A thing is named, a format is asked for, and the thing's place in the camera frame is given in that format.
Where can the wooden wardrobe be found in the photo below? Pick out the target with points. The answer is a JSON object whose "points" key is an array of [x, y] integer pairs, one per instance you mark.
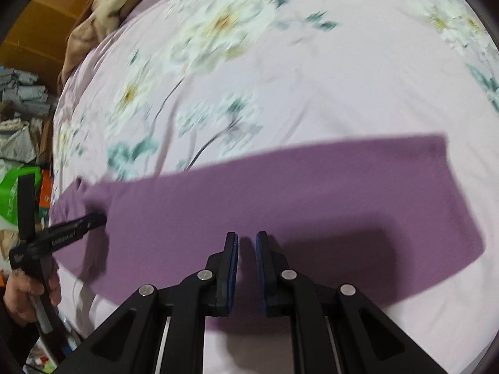
{"points": [[37, 41]]}

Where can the orange cardboard box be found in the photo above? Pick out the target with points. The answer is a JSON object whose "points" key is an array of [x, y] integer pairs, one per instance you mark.
{"points": [[45, 192]]}

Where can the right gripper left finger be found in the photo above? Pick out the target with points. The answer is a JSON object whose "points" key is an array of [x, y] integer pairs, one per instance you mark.
{"points": [[223, 266]]}

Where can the brown fleece blanket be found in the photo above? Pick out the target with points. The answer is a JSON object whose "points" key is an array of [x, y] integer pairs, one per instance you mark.
{"points": [[98, 20]]}

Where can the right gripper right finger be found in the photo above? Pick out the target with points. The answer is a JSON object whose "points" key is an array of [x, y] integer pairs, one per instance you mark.
{"points": [[275, 277]]}

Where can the pile of grey clothes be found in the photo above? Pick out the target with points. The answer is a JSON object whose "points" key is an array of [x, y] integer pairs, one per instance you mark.
{"points": [[20, 89]]}

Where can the person's left hand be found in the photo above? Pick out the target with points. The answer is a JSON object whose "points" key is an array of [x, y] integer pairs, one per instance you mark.
{"points": [[20, 288]]}

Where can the green shopping bag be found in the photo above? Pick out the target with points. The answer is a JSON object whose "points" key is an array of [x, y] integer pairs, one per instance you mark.
{"points": [[9, 191]]}

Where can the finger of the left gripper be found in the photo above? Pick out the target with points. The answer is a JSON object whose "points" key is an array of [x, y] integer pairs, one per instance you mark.
{"points": [[59, 236]]}

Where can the purple knit pants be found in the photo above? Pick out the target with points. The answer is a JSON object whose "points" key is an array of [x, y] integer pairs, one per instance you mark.
{"points": [[384, 215]]}

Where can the pink floral duvet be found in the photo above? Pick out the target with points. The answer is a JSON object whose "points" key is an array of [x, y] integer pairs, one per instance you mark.
{"points": [[188, 83]]}

